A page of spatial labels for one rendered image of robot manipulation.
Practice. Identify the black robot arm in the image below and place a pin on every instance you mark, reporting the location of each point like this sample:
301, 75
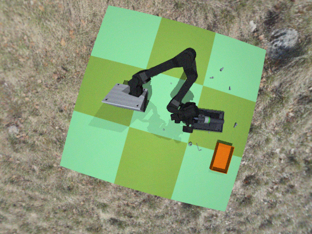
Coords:
185, 59

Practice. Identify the orange open-top tray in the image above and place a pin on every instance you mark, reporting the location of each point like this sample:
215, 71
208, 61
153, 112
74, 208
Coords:
221, 158

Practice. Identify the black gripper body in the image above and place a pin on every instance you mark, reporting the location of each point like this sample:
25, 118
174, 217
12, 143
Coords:
188, 121

